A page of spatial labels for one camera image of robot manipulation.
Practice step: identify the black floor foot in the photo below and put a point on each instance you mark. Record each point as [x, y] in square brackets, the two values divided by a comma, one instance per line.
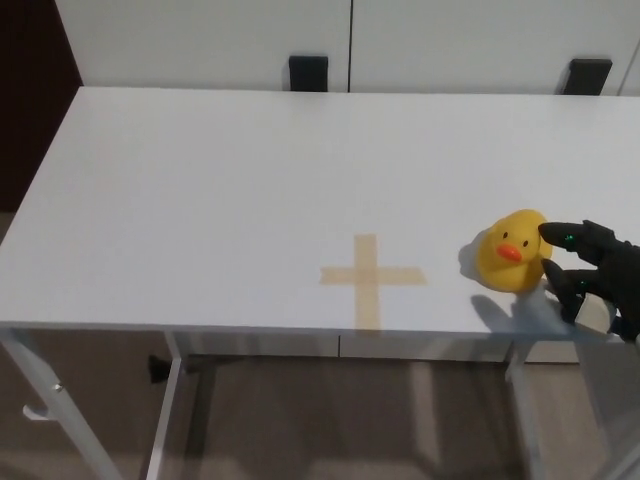
[158, 369]

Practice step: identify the white leg hook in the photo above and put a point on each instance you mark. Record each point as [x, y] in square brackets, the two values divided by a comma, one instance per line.
[34, 413]

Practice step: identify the yellow rubber duck toy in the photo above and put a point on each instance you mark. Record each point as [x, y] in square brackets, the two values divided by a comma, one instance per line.
[510, 272]

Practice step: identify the white desk leg with hook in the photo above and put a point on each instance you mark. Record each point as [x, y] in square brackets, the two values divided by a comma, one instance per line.
[77, 437]

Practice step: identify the white partition panel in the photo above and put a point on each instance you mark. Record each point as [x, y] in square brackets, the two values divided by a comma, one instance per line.
[634, 45]
[200, 35]
[475, 30]

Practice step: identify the black partition bracket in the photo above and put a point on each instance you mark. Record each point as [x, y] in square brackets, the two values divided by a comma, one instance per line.
[585, 77]
[308, 74]

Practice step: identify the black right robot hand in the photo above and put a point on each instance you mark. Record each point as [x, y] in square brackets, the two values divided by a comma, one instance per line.
[620, 280]

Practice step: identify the white slanted desk leg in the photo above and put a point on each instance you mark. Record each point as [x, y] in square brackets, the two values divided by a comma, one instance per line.
[169, 400]
[517, 362]

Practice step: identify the dark maroon door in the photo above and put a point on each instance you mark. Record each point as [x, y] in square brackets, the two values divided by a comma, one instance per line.
[30, 100]

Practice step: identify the long beige tape strip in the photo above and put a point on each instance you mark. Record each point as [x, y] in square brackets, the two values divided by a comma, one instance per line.
[368, 310]

